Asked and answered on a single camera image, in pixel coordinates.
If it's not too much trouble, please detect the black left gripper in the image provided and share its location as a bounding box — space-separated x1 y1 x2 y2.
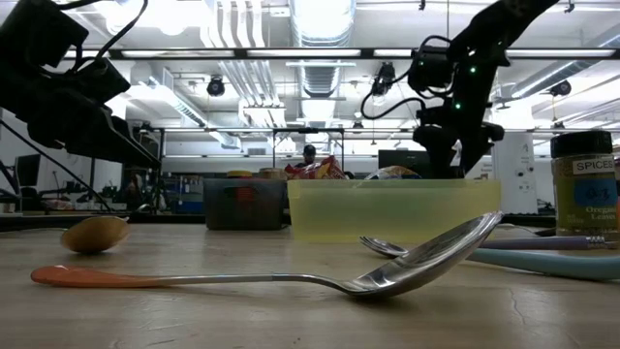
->
0 65 162 170

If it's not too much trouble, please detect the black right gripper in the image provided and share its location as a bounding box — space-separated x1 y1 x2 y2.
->
414 48 508 179

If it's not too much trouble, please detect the gold spoon green handle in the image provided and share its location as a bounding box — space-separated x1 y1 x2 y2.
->
60 215 131 255

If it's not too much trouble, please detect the purple handled metal spoon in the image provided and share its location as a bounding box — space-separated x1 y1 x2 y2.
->
477 235 620 252

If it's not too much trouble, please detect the orange handled metal spoon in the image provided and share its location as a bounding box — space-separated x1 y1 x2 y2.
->
30 209 508 299

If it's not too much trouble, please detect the yellow orange snack bag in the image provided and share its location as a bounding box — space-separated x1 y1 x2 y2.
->
317 155 348 180

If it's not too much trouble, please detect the oregano spice jar black lid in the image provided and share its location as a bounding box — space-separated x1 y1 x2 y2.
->
549 130 620 238

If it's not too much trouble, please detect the teal handled metal spoon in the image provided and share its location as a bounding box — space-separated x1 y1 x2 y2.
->
358 236 620 283

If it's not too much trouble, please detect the red snack bag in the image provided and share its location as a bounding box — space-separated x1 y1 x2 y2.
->
284 163 324 180

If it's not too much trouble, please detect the black computer monitor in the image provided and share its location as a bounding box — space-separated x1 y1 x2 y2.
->
14 153 43 188
377 148 432 179

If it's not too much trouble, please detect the white pillar cabinet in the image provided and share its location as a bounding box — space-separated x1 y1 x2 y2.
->
491 133 539 215

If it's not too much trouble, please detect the yellow translucent plastic bin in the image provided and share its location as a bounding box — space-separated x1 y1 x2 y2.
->
287 177 504 243

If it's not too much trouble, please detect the person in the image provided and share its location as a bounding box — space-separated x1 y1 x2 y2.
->
294 143 319 170

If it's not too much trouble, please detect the black background metal stand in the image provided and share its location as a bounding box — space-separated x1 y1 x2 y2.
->
271 126 346 169

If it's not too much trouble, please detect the dark grey plastic bin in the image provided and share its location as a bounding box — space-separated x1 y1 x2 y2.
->
201 176 291 232

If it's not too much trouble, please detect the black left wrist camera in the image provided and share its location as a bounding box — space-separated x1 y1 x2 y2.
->
71 56 132 104

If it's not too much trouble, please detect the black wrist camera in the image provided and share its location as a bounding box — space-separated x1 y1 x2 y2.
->
71 56 132 104
409 46 454 94

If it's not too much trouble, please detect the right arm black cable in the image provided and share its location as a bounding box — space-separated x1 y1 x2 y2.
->
360 34 454 121

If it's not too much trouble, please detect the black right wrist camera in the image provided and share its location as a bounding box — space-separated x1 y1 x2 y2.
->
409 46 454 94

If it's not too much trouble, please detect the black overhead frame beam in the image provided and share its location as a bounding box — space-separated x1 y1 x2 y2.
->
62 47 620 60

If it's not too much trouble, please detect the silver ceiling air duct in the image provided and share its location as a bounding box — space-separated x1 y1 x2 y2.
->
289 0 357 98

